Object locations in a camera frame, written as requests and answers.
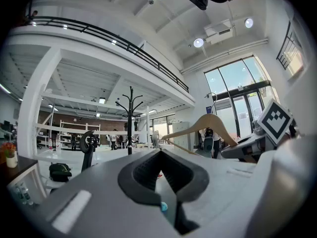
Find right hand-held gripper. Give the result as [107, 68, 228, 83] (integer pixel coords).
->
[221, 98, 298, 164]

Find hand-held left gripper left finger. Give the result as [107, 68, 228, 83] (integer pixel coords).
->
[117, 148, 162, 207]

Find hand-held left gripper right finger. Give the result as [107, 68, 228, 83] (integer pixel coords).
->
[161, 149, 210, 235]

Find wooden hanger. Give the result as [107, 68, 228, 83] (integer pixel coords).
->
[160, 92, 240, 156]

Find black coat rack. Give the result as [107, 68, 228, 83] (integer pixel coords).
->
[115, 86, 144, 156]

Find grey lockers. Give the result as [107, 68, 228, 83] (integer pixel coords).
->
[171, 121, 192, 151]

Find large glass entrance window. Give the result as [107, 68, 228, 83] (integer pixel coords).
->
[204, 55, 277, 140]

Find black office chair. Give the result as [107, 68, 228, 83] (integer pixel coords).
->
[79, 130, 100, 174]

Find white shelving unit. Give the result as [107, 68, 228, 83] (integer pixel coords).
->
[59, 119, 102, 151]

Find black bag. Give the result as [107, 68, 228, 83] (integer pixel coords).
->
[49, 163, 73, 183]

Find black window grille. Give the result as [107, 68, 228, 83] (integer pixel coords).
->
[275, 20, 304, 70]

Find white ceiling air conditioner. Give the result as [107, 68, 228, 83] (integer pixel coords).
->
[203, 18, 234, 45]

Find dark desk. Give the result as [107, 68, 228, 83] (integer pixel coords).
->
[0, 155, 39, 187]

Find potted plant in white pot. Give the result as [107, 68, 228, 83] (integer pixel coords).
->
[0, 142, 18, 169]

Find black balcony railing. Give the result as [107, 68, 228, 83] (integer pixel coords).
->
[24, 15, 190, 94]

